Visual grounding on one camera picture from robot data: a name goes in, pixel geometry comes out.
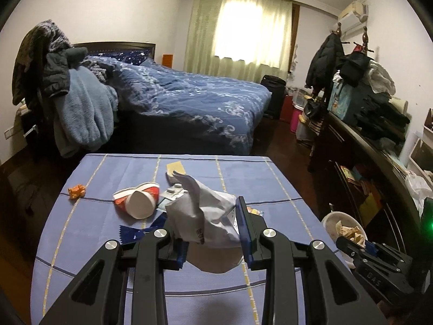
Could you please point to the blue star-print pillow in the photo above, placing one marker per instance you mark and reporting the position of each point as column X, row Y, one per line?
column 130, row 57

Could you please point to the striped fabric bag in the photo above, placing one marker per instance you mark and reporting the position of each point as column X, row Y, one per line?
column 313, row 122

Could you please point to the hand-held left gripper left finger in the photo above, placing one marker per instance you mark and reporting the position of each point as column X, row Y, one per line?
column 181, row 255

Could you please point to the dark fur-hooded coat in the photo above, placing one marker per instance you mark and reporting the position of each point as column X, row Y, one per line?
column 32, row 50

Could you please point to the blue striped tablecloth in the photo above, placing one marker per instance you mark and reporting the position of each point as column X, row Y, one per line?
column 257, row 182

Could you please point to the wooden coat rack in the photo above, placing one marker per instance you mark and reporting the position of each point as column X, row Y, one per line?
column 364, row 37

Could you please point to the row of books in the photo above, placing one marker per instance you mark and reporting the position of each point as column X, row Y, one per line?
column 358, row 182

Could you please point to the crumpled beige tissue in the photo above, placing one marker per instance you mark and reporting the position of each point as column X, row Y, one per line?
column 350, row 232

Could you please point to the blue patterned duvet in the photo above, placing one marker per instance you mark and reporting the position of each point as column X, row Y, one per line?
column 189, row 98

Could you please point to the white plastic container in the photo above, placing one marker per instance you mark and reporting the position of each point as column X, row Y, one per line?
column 301, row 96

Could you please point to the black hanging jacket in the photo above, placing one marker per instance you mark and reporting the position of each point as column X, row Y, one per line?
column 324, row 61

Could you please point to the yellow paper card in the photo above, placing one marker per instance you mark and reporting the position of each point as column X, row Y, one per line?
column 176, row 168

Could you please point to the white crumpled cloth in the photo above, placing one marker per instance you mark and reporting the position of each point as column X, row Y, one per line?
column 382, row 78

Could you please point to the white framed board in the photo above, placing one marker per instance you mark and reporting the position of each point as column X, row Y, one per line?
column 421, row 157

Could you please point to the blue foil wrapper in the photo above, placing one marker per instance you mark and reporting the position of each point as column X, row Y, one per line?
column 130, row 234

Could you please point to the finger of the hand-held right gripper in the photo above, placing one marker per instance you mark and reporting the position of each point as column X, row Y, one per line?
column 351, row 251
column 389, row 254

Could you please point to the pale green curtain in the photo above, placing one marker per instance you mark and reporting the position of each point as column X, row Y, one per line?
column 236, row 30

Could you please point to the small colourful snack wrapper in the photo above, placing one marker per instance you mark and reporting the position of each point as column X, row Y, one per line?
column 254, row 212

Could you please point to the white plastic bag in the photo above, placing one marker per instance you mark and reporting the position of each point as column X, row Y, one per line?
column 417, row 186

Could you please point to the light blue fleece blanket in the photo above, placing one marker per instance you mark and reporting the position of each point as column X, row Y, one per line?
column 86, row 108

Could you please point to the dark wooden bed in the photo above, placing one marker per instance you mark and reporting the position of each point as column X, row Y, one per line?
column 101, row 46

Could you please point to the red box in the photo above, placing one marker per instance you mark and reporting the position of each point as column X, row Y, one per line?
column 286, row 108

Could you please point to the teal wet wipes packet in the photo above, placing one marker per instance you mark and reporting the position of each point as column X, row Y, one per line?
column 162, row 205

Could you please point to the silver pill blister pack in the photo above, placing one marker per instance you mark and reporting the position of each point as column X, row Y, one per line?
column 174, row 191

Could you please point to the dark wooden dresser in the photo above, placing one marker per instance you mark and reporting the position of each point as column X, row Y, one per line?
column 338, row 142

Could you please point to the dark grey puffer jacket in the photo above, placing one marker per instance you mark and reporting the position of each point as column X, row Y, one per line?
column 55, row 72

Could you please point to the white waste bin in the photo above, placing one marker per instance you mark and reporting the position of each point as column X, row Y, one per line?
column 328, row 221

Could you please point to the white wall socket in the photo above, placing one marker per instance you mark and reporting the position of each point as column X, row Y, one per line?
column 9, row 132

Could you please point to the pink plastic bin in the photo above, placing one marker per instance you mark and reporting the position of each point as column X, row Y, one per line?
column 295, row 122

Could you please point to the white air conditioner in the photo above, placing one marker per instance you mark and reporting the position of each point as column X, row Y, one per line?
column 351, row 13

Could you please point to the black suitcase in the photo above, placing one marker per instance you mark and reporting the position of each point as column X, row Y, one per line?
column 273, row 91

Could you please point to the teal printed bag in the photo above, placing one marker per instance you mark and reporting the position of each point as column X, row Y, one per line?
column 341, row 100

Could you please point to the white paper bag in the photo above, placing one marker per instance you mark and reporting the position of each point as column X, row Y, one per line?
column 203, row 216

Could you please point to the black bag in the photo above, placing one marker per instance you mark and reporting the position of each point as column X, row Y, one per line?
column 355, row 67

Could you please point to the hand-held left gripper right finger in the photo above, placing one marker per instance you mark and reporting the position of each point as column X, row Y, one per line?
column 244, row 233

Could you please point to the red and white paper cup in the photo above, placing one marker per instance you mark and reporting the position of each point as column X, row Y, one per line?
column 140, row 204

